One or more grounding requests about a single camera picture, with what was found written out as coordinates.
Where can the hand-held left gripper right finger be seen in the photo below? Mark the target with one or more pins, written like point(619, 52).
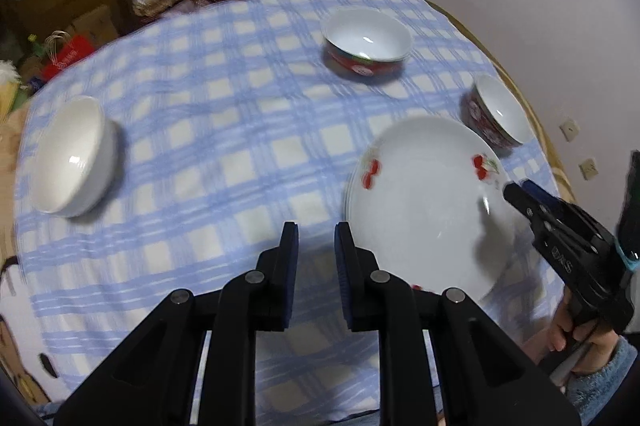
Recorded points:
point(342, 271)

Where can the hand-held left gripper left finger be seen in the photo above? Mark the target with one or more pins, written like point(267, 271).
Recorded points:
point(292, 276)

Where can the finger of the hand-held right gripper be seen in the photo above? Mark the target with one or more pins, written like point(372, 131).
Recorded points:
point(542, 195)
point(520, 201)

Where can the large cherry print plate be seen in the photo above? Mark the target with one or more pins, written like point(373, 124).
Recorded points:
point(420, 289)

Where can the medium deep cherry print plate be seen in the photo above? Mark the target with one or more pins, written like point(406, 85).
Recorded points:
point(430, 216)

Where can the red patterned bowl symbol inside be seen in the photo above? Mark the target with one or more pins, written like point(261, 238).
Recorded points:
point(500, 106)

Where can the red patterned bowl plain inside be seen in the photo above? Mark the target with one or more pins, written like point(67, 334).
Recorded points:
point(360, 31)

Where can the plain white bowl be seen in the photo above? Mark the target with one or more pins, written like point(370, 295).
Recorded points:
point(70, 156)

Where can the person's right forearm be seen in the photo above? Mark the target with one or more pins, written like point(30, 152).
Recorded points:
point(610, 386)

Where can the person's right hand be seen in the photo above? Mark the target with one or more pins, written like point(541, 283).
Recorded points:
point(562, 331)

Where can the blue plaid cloth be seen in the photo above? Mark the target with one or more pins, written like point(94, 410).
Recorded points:
point(225, 131)

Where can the red paper bag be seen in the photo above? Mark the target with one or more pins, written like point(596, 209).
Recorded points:
point(70, 56)

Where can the large cardboard box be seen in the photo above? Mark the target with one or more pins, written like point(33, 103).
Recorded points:
point(95, 23)

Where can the yellow green container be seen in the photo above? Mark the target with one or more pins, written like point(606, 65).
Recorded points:
point(6, 101)

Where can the green bottle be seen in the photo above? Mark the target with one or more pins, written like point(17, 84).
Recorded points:
point(33, 43)

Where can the white spiky plush toy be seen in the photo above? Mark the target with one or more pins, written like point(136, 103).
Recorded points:
point(7, 71)

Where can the beige wall socket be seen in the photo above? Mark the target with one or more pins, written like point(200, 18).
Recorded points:
point(569, 129)
point(588, 168)

